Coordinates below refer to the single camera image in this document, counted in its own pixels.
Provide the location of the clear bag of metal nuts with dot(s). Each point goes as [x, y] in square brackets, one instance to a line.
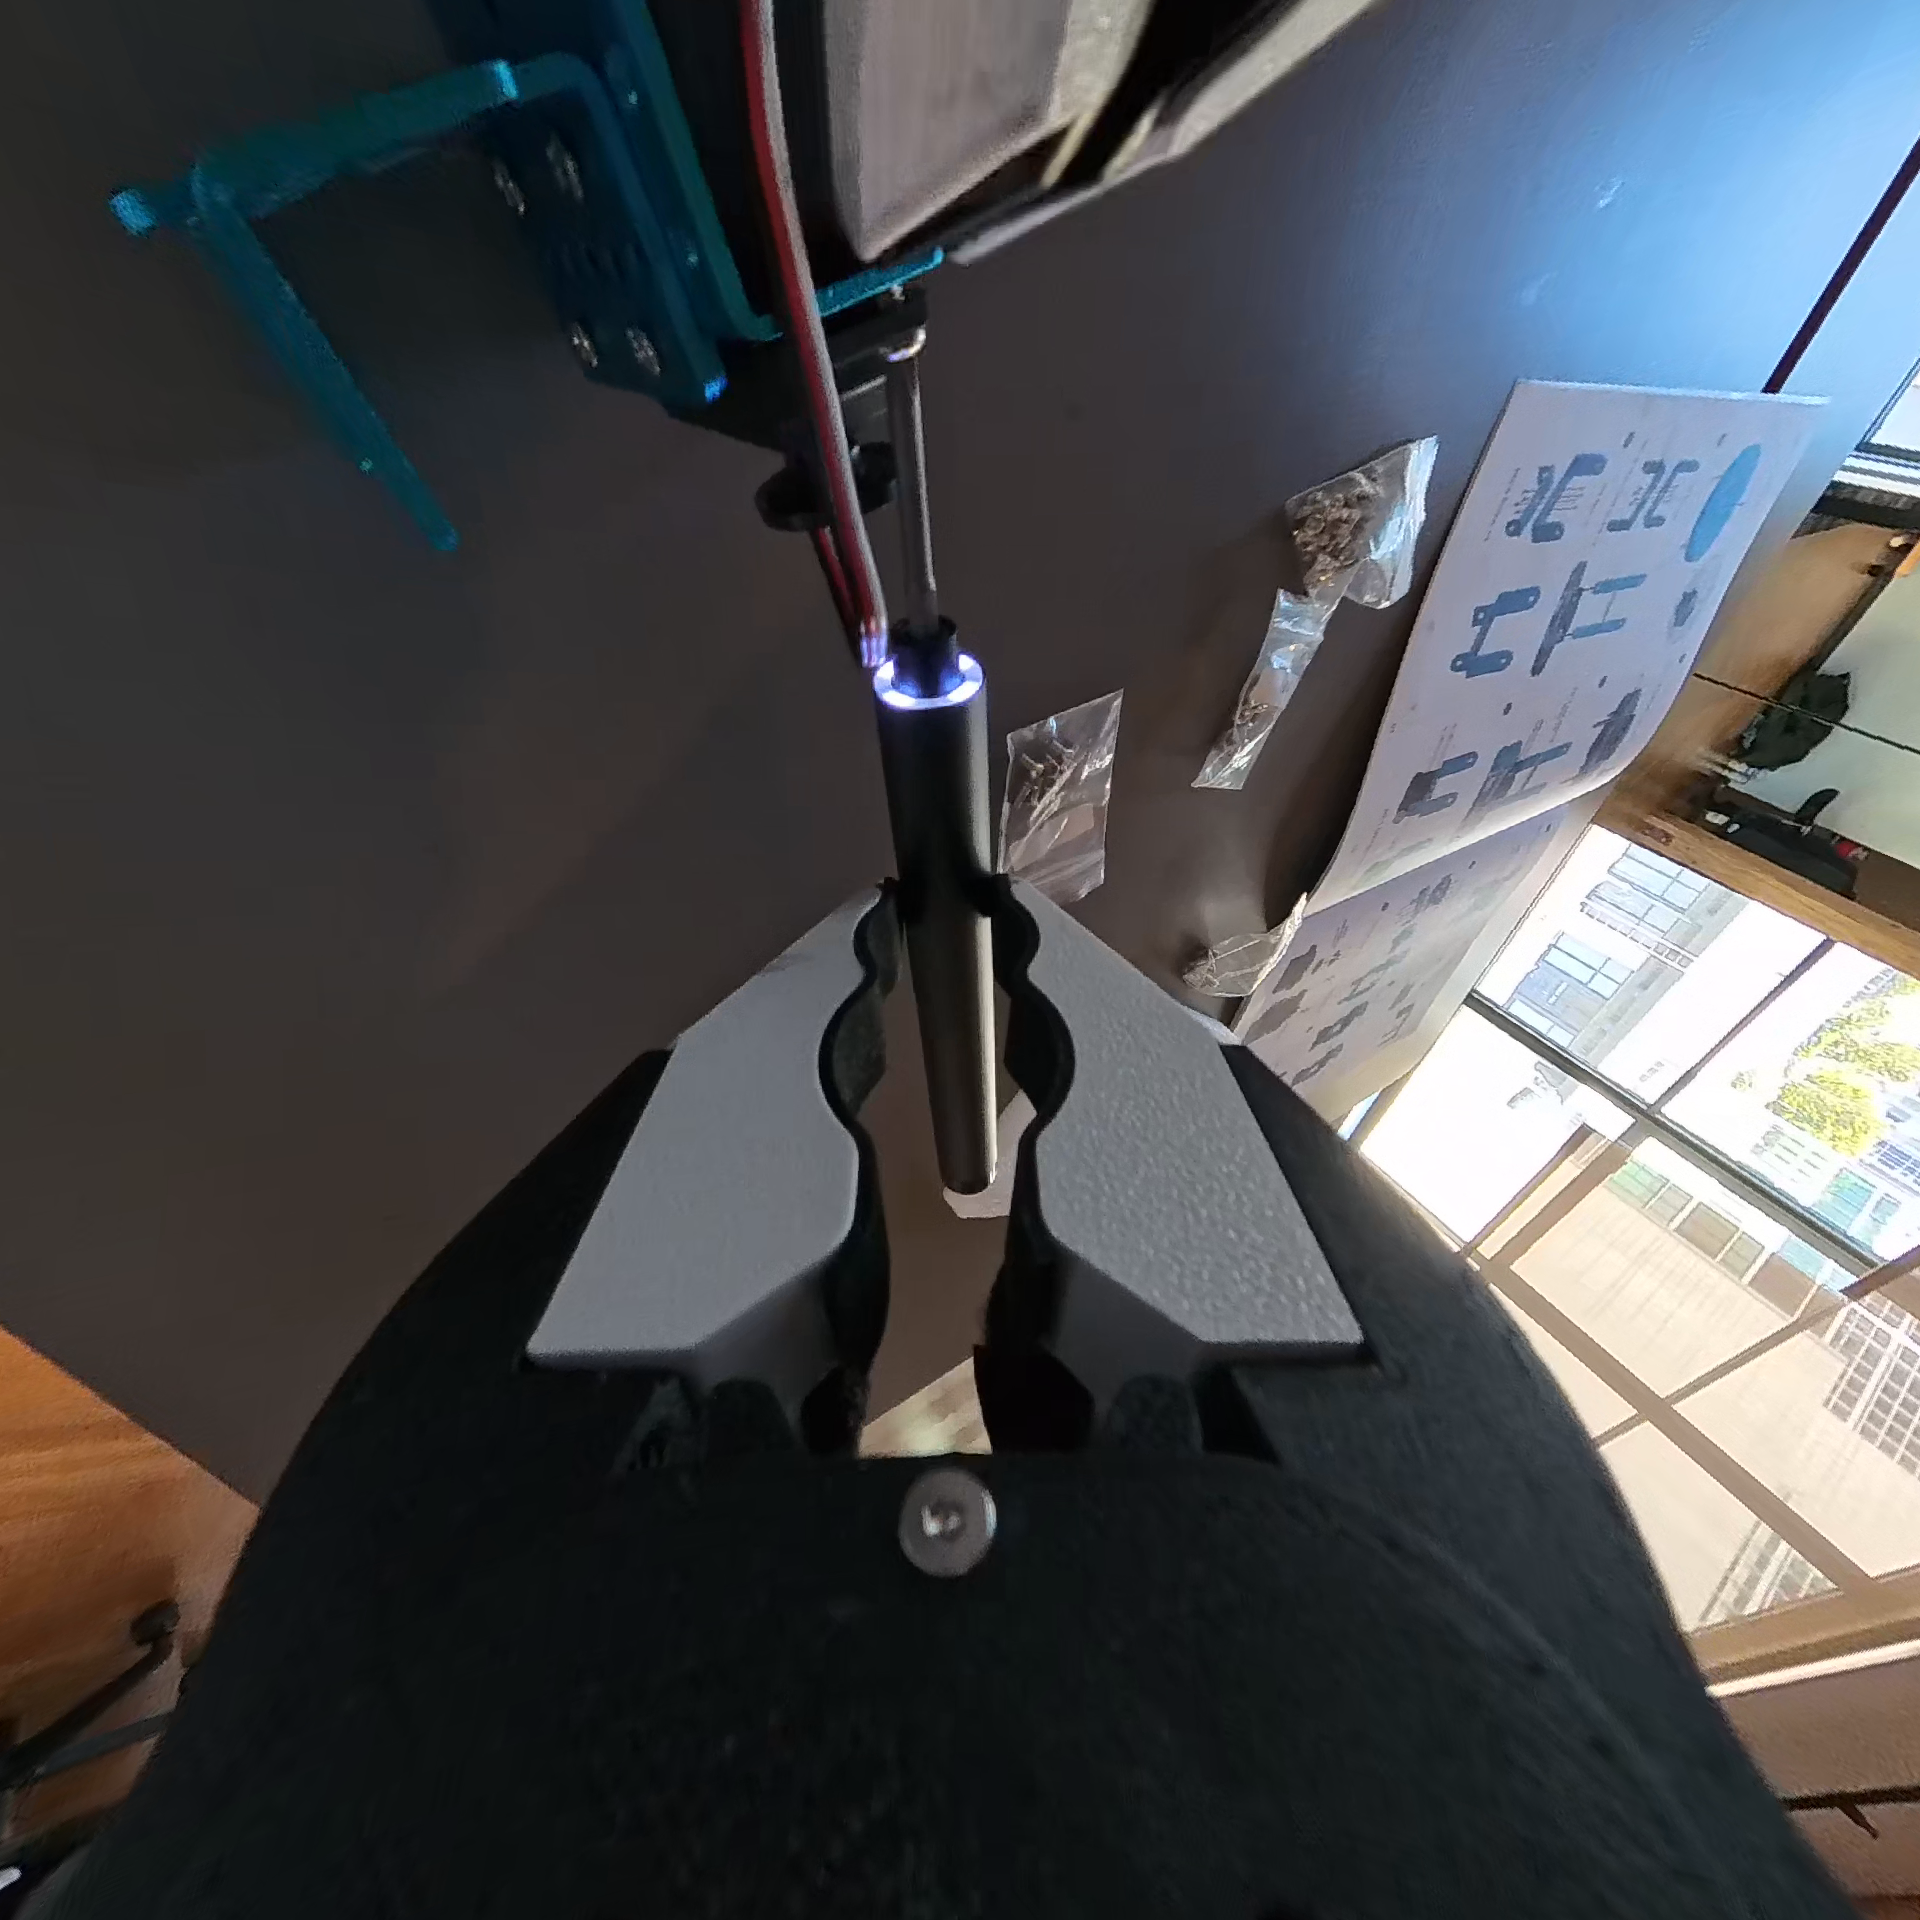
[1349, 524]

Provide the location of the clear plastic screw bag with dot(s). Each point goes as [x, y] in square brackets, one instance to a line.
[1067, 795]
[1261, 690]
[1245, 954]

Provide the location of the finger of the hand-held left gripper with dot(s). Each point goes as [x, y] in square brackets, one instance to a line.
[944, 106]
[1080, 182]

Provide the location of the black screwdriver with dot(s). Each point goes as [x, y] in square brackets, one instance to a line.
[944, 900]

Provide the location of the black backpack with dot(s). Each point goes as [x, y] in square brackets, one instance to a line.
[1799, 721]

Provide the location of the dark grey desk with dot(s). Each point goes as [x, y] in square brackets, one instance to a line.
[300, 900]

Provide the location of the black office chair base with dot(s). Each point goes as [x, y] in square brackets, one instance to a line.
[91, 1711]

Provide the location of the servo with blue bracket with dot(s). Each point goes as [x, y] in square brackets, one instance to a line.
[630, 224]

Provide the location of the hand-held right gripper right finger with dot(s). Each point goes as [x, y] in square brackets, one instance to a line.
[1184, 1200]

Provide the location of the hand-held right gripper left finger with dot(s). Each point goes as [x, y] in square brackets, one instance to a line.
[705, 1200]

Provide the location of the instruction booklet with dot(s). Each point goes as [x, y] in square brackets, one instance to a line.
[1576, 674]

